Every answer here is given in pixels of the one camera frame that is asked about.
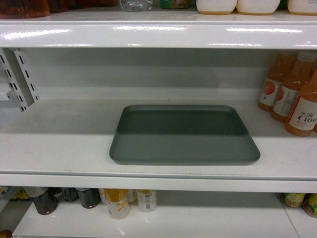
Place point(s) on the yellow white drink bottle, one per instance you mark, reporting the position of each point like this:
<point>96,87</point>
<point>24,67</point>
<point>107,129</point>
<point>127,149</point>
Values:
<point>117,202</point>

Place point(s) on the clear water bottle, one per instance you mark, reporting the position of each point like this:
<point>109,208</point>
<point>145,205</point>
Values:
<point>136,5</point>

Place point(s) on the dark drink bottle left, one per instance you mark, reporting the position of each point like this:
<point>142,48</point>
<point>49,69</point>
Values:
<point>44,200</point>

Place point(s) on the white jug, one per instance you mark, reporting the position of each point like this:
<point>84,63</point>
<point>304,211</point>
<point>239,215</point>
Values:
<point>257,7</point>
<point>216,7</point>
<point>302,7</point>

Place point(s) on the dark drink bottle right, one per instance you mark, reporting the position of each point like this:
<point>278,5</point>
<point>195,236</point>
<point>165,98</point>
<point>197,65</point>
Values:
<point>89,197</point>

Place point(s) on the orange juice bottle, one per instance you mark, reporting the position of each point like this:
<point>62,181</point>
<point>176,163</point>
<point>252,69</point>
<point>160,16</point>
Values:
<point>303,117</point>
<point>292,84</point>
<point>278,71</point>

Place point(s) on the orange juice bottle back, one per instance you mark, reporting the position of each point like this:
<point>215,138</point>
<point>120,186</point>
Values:
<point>278,71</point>

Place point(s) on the orange juice bottle front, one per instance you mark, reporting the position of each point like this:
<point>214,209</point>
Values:
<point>303,117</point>

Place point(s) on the dark red snack package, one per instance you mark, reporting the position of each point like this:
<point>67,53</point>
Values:
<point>24,9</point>

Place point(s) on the grey rectangular serving tray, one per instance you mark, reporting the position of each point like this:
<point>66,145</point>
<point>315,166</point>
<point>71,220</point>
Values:
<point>182,135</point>

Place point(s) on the white jug middle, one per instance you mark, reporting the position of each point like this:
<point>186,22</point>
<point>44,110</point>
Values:
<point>257,7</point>

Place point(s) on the white slotted shelf upright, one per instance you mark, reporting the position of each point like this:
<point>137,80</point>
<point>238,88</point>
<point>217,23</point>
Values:
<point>22,88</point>

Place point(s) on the white label drink bottle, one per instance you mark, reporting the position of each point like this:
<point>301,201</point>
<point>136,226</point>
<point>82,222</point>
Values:
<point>147,199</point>

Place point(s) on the dark drink bottle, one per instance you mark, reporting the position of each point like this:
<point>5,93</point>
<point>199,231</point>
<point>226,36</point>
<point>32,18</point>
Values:
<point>44,200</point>
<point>89,197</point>

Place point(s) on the orange juice bottle middle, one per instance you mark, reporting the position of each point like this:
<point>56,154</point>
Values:
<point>292,84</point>

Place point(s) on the yellow green tea bottle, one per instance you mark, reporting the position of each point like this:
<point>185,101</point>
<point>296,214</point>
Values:
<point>292,200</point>

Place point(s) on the white jug left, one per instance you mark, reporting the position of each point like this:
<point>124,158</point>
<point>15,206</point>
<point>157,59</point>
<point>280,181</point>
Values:
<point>216,7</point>

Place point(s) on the white jug right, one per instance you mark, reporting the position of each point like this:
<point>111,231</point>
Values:
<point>302,7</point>

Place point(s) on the white metal store shelf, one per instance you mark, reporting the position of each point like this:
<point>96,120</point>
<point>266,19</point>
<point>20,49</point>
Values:
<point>88,65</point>

